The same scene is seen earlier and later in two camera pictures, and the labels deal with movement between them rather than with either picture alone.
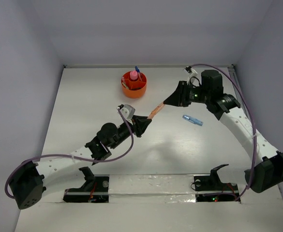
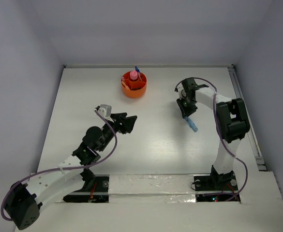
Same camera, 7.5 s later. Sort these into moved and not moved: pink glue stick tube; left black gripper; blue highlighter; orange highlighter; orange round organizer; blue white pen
Moved: blue highlighter; orange highlighter; left black gripper
Not moved: pink glue stick tube; blue white pen; orange round organizer
